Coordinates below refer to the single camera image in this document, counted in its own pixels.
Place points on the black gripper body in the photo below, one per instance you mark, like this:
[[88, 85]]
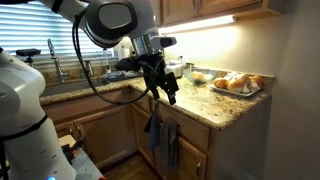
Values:
[[153, 67]]

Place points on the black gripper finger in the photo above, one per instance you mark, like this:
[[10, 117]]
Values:
[[172, 99], [155, 93]]

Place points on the dark blue oven mitt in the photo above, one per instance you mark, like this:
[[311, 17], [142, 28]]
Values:
[[153, 127]]

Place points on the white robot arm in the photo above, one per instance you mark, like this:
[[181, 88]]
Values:
[[30, 149]]

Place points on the grey robot base table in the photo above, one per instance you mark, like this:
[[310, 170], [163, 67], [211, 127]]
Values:
[[80, 161]]

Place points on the silver white kitchen appliance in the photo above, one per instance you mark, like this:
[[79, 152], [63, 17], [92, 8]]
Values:
[[175, 66]]

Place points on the glass fruit bowl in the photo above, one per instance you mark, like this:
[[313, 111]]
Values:
[[199, 76]]

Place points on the paper towel roll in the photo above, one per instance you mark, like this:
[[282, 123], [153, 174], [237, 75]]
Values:
[[123, 53]]

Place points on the grey hanging dish towel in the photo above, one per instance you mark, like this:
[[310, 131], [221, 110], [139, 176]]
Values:
[[169, 143]]

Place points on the soap dispenser pump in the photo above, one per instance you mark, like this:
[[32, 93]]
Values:
[[108, 70]]

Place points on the wooden upper cabinets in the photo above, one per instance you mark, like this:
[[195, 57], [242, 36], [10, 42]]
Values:
[[174, 12]]

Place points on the wooden cabinets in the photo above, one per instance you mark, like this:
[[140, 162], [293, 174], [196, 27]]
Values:
[[215, 131], [174, 12]]

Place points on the wooden lower cabinets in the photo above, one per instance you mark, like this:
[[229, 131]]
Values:
[[215, 131]]

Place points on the white plate of bread rolls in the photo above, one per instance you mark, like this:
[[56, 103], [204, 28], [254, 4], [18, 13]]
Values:
[[238, 84]]

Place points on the under-cabinet light strip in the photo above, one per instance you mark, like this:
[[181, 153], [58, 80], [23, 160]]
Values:
[[198, 24]]

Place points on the chrome kitchen faucet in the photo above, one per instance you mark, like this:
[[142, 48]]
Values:
[[60, 74]]

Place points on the steel sink basin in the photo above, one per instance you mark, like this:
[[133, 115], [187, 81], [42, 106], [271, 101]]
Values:
[[64, 88]]

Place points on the window blinds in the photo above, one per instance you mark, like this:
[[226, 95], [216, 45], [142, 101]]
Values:
[[31, 25]]

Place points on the black camera on stand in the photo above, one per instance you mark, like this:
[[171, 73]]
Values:
[[29, 53]]

